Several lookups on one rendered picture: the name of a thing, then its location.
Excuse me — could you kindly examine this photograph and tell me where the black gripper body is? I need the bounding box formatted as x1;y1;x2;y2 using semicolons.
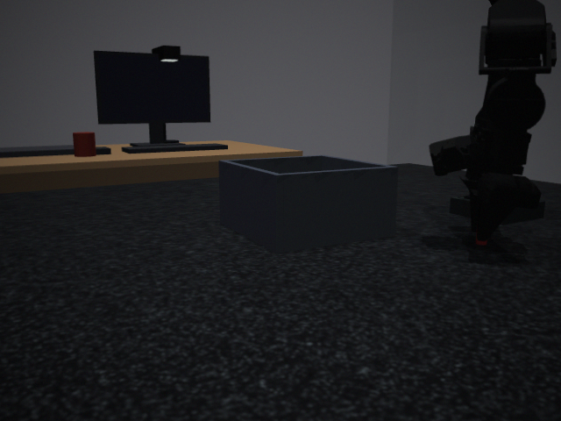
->
465;118;542;209

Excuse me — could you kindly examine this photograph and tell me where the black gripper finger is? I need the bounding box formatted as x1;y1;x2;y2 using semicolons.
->
459;175;479;232
470;189;516;241

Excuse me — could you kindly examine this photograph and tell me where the red peg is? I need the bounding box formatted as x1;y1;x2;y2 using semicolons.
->
476;233;487;246

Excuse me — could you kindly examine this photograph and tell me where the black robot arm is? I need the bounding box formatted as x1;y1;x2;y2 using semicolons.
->
430;0;557;176

